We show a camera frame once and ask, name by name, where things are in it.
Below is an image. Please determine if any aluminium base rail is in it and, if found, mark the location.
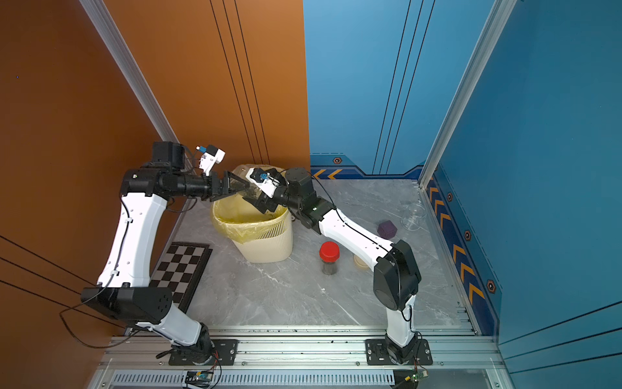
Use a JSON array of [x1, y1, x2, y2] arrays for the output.
[[89, 326, 513, 388]]

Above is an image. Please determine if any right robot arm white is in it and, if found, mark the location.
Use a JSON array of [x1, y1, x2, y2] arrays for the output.
[[246, 168, 422, 365]]

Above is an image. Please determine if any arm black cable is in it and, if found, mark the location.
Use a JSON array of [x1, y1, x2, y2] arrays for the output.
[[310, 172, 419, 341], [59, 194, 200, 350]]

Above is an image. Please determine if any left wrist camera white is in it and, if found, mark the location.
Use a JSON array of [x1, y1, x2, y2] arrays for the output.
[[196, 144, 225, 176]]

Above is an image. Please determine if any aluminium corner post right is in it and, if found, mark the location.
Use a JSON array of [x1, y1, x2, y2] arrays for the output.
[[418, 0, 517, 191]]

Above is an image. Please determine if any aluminium corner post left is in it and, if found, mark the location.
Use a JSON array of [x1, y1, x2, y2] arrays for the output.
[[79, 0, 179, 143]]

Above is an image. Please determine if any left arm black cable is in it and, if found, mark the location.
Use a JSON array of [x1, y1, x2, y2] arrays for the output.
[[59, 194, 200, 350]]

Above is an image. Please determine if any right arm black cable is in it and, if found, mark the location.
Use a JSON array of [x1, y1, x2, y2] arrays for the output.
[[310, 172, 419, 341]]

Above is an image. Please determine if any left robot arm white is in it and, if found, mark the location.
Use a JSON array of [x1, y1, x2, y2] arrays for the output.
[[81, 142, 248, 365]]

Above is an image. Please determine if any purple embossed toy cube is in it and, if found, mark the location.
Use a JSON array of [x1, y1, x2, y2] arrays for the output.
[[377, 220, 398, 240]]

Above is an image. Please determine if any green circuit board right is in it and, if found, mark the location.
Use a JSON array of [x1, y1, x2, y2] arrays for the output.
[[403, 368, 429, 387]]

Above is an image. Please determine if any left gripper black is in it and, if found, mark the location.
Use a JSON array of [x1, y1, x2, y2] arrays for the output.
[[174, 171, 250, 202]]

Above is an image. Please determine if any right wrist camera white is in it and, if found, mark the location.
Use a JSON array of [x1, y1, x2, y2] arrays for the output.
[[246, 168, 280, 199]]

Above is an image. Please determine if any glass jar red lid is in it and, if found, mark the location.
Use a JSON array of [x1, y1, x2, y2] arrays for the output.
[[319, 242, 340, 276]]

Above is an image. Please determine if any black white checkerboard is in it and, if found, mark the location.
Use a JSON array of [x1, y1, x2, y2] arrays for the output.
[[149, 242, 212, 313]]

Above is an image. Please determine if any green circuit board left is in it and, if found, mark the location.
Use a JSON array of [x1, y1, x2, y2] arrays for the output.
[[184, 371, 214, 388]]

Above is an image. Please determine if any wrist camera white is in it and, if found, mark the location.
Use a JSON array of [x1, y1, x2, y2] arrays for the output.
[[246, 168, 280, 199], [196, 144, 225, 176]]

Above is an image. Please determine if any aluminium corner post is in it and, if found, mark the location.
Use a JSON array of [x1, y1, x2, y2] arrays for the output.
[[79, 0, 179, 143], [418, 0, 517, 191]]

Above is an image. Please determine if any green circuit board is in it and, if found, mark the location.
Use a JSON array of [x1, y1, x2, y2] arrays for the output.
[[184, 371, 214, 388], [403, 368, 429, 387]]

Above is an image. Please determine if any cream waste basket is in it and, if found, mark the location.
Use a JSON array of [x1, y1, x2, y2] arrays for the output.
[[212, 184, 293, 264]]

